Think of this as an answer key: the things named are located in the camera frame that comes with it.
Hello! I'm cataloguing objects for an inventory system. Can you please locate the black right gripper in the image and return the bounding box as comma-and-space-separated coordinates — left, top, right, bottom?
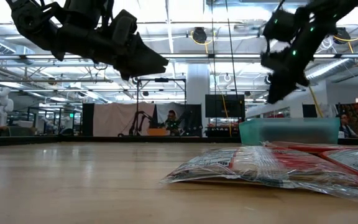
266, 43, 310, 105

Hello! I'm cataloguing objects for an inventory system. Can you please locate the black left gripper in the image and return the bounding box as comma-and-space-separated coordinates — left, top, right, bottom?
53, 24, 170, 81

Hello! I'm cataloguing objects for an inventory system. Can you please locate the red popcorn bag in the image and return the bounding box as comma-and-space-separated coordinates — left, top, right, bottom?
318, 147, 358, 184
262, 140, 358, 154

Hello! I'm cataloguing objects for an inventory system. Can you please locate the pile of clear-wrapped red packets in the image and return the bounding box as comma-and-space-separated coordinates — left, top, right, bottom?
160, 144, 358, 205

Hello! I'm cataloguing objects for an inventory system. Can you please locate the teal plastic basket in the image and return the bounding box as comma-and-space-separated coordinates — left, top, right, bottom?
238, 117, 341, 146

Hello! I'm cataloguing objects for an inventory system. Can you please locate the white curtain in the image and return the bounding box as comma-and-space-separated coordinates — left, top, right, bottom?
92, 102, 157, 138

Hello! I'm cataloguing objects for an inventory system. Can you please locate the person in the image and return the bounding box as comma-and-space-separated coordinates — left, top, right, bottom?
165, 109, 180, 136
339, 113, 358, 139

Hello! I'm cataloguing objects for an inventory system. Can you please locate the black monitor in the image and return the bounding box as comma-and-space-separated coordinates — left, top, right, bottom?
204, 93, 246, 119

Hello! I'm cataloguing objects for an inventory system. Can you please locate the white pillar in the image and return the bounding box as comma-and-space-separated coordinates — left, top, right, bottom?
186, 68, 211, 138

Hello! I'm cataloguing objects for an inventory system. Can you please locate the shelf with red goods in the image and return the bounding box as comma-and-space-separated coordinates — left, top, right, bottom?
205, 117, 241, 138

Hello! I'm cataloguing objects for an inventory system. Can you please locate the orange box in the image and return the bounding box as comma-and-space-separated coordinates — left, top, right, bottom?
147, 128, 167, 137

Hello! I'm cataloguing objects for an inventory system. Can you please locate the black partition panel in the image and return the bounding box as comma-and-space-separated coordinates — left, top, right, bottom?
81, 102, 96, 137

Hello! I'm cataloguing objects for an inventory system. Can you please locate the round black ceiling fixture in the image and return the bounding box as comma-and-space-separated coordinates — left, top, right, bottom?
190, 26, 208, 45

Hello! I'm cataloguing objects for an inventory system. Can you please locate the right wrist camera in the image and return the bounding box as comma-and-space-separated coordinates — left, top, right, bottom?
260, 49, 282, 72

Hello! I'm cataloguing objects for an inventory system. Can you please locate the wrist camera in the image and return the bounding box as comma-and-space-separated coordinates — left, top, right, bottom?
260, 49, 282, 72
109, 9, 139, 47

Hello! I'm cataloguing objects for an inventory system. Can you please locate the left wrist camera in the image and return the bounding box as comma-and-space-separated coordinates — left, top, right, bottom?
109, 9, 139, 47

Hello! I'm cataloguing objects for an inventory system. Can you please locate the black hanging cable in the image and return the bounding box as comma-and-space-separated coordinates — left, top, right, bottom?
224, 0, 240, 123

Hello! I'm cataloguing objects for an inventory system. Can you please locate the yellow hanging cable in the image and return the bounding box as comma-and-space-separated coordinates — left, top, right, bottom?
216, 82, 233, 138

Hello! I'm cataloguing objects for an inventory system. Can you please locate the black aluminium table frame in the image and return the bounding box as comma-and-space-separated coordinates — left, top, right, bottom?
0, 135, 358, 148

